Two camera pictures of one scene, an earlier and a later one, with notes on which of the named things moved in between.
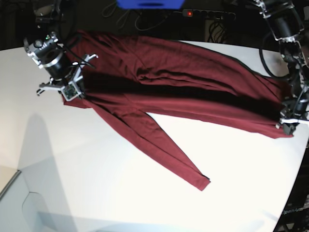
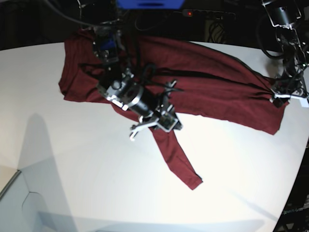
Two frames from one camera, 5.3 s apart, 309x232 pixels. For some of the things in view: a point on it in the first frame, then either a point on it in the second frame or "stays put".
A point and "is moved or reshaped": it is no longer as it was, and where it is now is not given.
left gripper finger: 48,86 -> 135,128
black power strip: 217,15 stays put
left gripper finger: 76,77 -> 170,88
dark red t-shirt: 131,77 is moved or reshaped
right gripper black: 292,113 -> 287,85
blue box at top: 150,4 stays put
